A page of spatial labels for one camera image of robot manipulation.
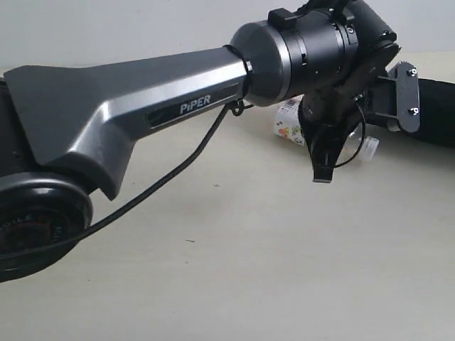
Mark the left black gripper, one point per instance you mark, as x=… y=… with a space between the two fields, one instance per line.
x=327 y=115

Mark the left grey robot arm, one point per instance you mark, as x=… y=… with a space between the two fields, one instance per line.
x=68 y=131

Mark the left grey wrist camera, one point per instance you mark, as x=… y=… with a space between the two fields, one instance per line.
x=406 y=91

